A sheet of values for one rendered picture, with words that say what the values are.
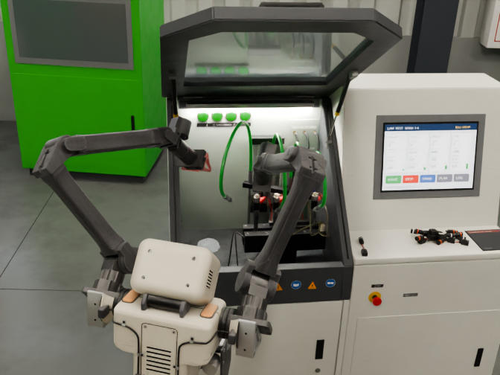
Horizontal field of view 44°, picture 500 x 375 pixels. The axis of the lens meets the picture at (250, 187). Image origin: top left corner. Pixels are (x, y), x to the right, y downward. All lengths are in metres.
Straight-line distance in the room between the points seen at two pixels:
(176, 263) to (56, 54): 3.56
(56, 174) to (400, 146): 1.44
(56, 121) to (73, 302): 1.83
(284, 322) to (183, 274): 0.96
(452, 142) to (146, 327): 1.56
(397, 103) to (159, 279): 1.34
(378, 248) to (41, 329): 2.02
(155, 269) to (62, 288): 2.39
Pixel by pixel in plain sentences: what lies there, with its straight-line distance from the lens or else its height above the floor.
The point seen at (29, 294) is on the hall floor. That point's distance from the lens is 4.05.
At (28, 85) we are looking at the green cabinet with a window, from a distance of 5.25.
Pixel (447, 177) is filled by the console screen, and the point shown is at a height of 1.19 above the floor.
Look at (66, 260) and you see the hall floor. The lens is 4.33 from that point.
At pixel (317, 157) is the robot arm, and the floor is 1.59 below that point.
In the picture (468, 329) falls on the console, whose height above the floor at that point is 0.60.
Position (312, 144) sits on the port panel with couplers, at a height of 1.24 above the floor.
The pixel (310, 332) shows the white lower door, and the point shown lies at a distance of 2.62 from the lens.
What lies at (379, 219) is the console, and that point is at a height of 1.02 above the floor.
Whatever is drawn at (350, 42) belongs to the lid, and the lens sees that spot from 2.08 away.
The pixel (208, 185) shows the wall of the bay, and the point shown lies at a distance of 2.80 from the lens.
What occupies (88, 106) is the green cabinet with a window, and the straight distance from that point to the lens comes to 5.12.
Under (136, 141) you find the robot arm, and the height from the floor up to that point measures 1.54.
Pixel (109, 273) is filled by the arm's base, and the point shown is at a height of 1.24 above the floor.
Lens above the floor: 2.26
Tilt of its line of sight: 26 degrees down
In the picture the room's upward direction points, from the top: 2 degrees clockwise
